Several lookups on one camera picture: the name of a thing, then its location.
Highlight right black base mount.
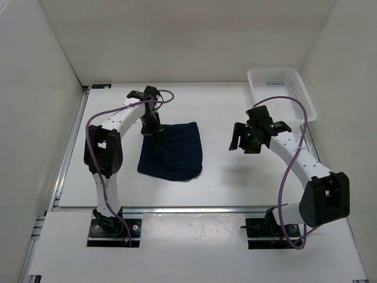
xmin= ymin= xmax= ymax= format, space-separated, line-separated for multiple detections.
xmin=240 ymin=206 xmax=303 ymax=250

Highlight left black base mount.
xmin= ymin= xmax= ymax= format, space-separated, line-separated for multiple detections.
xmin=87 ymin=210 xmax=142 ymax=248

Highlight navy blue shorts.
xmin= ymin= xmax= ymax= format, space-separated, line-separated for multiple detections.
xmin=137 ymin=122 xmax=203 ymax=182

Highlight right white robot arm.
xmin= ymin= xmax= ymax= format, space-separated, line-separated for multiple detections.
xmin=229 ymin=106 xmax=350 ymax=236

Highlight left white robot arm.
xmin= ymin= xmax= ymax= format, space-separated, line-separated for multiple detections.
xmin=84 ymin=85 xmax=164 ymax=236

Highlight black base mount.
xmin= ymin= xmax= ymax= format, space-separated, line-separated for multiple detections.
xmin=87 ymin=210 xmax=142 ymax=248
xmin=240 ymin=206 xmax=303 ymax=250

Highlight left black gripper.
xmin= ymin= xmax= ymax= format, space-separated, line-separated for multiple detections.
xmin=140 ymin=111 xmax=163 ymax=142

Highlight aluminium left side rail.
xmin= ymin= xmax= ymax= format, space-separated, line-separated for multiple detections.
xmin=31 ymin=86 xmax=91 ymax=242

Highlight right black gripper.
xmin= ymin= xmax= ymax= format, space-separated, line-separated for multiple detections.
xmin=229 ymin=122 xmax=262 ymax=154

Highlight aluminium right side rail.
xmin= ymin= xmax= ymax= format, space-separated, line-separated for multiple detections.
xmin=305 ymin=126 xmax=320 ymax=161

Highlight aluminium rail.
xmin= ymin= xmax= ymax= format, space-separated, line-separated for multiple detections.
xmin=52 ymin=206 xmax=272 ymax=215
xmin=31 ymin=86 xmax=91 ymax=242
xmin=305 ymin=126 xmax=320 ymax=161

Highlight aluminium front rail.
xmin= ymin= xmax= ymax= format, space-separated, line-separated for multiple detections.
xmin=52 ymin=206 xmax=272 ymax=215

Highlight white plastic mesh basket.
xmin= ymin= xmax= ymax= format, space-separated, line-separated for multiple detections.
xmin=247 ymin=67 xmax=317 ymax=127

